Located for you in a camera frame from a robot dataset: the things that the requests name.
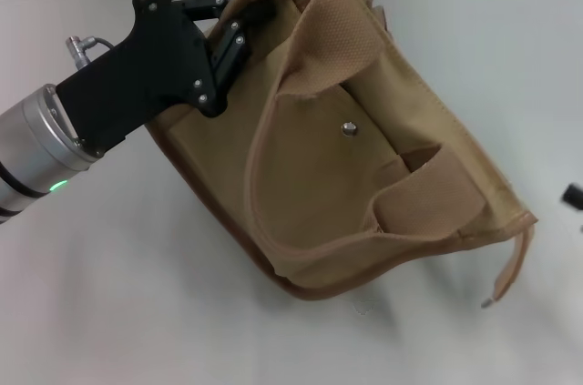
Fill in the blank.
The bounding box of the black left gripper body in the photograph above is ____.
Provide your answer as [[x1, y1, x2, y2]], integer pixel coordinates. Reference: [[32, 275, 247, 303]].
[[56, 0, 230, 157]]

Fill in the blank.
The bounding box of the khaki canvas food bag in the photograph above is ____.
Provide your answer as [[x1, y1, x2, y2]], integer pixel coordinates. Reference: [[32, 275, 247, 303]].
[[145, 0, 541, 312]]

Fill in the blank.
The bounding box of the left silver connector with cable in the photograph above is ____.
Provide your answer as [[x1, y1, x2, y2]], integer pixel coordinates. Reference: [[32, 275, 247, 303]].
[[66, 36, 118, 73]]

